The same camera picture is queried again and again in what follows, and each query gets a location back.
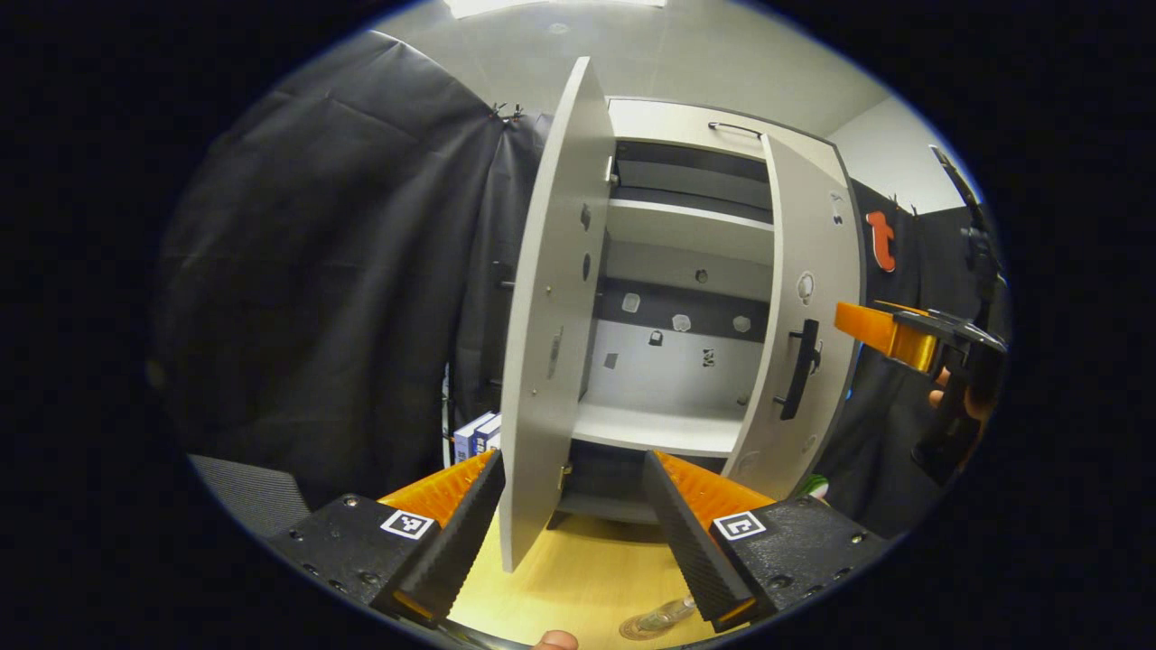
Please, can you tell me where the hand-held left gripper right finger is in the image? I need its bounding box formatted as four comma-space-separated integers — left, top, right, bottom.
642, 450, 890, 635

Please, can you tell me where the white cabinet door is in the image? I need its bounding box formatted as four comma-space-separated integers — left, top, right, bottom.
722, 134, 866, 502
499, 56, 618, 574

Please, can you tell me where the clear plastic bottle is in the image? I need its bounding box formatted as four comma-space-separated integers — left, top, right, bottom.
635, 594, 698, 635

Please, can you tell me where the ceiling light panel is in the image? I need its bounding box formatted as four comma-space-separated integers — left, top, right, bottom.
443, 0, 669, 19

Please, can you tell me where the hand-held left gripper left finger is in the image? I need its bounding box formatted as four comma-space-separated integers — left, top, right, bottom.
271, 449, 508, 631

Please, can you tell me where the white cabinet shelf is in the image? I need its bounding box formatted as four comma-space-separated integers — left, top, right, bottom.
572, 402, 746, 459
607, 199, 776, 267

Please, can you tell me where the grey and white cabinet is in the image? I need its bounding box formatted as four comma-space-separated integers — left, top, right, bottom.
542, 95, 854, 526

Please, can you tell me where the black camera stand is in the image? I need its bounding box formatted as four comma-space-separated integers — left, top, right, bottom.
928, 144, 1005, 303

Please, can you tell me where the black backdrop cloth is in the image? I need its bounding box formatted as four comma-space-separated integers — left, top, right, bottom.
826, 176, 1008, 538
149, 32, 554, 511

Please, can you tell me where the grey ribbed panel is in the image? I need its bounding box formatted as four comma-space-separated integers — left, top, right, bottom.
187, 454, 312, 540

